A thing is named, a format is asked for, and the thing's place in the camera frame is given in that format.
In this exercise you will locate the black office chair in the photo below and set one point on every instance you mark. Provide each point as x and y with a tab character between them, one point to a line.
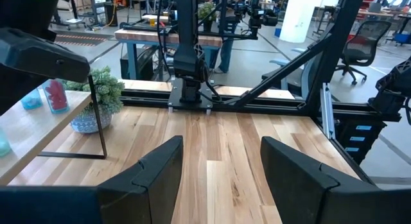
363	47

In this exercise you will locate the orange background cup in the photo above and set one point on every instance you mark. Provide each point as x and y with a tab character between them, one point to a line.
152	22

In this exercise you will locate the black camera rig on bench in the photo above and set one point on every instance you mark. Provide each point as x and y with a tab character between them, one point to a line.
253	15

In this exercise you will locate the clear bottle with red pills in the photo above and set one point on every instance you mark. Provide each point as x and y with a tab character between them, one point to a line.
56	97

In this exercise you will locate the green background potted plant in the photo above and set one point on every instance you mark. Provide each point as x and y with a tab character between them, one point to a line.
207	12

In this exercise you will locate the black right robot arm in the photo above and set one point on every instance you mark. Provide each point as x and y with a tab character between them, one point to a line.
189	57

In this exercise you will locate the black aluminium table frame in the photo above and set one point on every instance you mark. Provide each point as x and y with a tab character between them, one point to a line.
321	73

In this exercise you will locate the blue pill bottle white cap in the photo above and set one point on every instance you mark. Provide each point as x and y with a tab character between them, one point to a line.
31	100

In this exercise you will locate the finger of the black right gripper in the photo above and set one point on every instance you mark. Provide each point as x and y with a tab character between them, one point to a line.
38	57
19	89

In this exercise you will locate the black control box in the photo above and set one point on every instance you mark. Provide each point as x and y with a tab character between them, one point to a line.
359	137

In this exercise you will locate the wooden shelf black metal frame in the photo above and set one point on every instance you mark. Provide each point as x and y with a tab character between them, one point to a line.
38	127

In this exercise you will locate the white standoff post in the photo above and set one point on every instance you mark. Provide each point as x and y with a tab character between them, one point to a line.
208	111
170	109

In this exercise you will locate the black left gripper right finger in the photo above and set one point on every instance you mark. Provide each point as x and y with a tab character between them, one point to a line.
298	188

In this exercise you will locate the person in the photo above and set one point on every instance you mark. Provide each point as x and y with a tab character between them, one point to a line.
223	55

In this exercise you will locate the wooden background bench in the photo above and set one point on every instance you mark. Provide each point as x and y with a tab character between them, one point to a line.
144	38

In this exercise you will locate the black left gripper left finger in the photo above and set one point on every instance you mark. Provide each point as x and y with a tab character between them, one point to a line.
151	188

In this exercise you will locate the blue storage bin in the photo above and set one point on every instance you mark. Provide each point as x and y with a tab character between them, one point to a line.
403	38

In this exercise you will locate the silver aluminium extrusion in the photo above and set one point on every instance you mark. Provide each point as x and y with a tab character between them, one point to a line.
328	111

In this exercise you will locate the white square pillar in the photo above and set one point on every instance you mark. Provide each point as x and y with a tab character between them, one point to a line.
300	17

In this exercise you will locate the green potted succulent plant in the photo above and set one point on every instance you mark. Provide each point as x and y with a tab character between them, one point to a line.
102	95

